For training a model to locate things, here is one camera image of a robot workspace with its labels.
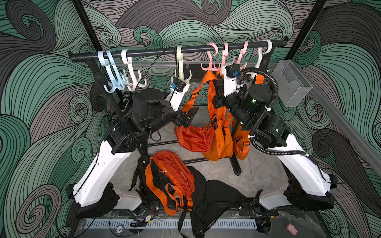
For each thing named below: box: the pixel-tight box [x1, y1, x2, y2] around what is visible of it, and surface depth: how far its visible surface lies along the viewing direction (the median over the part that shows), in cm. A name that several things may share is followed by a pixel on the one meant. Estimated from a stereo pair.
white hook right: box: [246, 39, 273, 80], surface depth 50 cm
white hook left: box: [121, 49, 147, 92], surface depth 47 cm
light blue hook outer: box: [97, 50, 120, 94], surface depth 45 cm
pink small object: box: [286, 223, 299, 236], surface depth 67 cm
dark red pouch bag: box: [174, 125, 215, 153], surface depth 76 cm
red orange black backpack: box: [145, 150, 195, 216], surface depth 80 cm
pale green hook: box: [174, 45, 192, 84], surface depth 44 cm
